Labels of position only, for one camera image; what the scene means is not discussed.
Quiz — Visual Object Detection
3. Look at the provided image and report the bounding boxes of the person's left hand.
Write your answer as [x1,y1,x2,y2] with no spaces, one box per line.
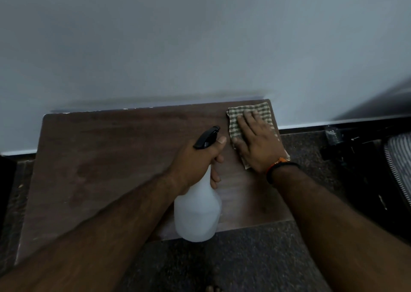
[166,136,227,196]

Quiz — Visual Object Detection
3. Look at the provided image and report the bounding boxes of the person's right hand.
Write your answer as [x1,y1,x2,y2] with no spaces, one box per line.
[231,109,290,174]

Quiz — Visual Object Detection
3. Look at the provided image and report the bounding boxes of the green checked cleaning cloth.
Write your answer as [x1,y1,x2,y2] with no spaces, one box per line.
[226,101,291,170]

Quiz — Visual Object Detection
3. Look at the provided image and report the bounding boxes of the white spray bottle black nozzle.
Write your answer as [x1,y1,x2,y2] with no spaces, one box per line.
[173,126,223,243]

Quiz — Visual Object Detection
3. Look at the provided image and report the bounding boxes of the person's right forearm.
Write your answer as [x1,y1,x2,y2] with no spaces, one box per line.
[269,164,411,292]

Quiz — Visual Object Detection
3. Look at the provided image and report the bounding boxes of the person's left forearm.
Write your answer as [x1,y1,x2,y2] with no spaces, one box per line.
[0,170,181,292]

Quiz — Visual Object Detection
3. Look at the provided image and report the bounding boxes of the orange thread wristband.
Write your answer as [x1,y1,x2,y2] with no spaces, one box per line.
[265,157,290,174]

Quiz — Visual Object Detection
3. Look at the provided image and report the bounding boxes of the black wristband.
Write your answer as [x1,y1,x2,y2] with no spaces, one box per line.
[266,162,301,185]

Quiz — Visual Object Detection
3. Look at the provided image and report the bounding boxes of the black bag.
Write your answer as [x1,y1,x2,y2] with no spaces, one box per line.
[320,124,411,239]

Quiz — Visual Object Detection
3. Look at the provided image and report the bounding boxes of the black white striped fabric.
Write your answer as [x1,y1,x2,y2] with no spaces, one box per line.
[383,132,411,207]

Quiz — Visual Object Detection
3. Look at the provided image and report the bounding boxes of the black object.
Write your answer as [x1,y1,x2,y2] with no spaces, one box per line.
[0,154,17,229]

